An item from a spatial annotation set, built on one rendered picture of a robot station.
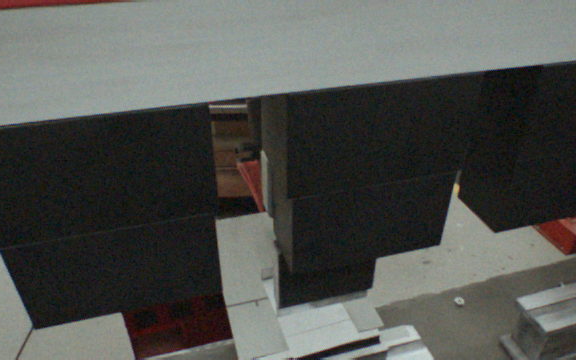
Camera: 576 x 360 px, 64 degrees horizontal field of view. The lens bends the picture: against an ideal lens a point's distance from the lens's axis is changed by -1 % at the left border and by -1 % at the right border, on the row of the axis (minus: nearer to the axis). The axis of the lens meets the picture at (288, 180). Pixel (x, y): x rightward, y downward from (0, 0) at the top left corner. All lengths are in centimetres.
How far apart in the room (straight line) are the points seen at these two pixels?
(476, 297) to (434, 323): 10
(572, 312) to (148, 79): 63
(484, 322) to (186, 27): 66
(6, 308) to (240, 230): 163
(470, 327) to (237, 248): 38
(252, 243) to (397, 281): 144
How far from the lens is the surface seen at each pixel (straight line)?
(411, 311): 79
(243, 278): 64
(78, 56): 28
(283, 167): 34
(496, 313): 83
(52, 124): 30
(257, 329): 59
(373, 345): 58
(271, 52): 29
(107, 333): 198
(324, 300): 49
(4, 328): 217
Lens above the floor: 146
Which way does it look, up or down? 33 degrees down
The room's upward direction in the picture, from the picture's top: straight up
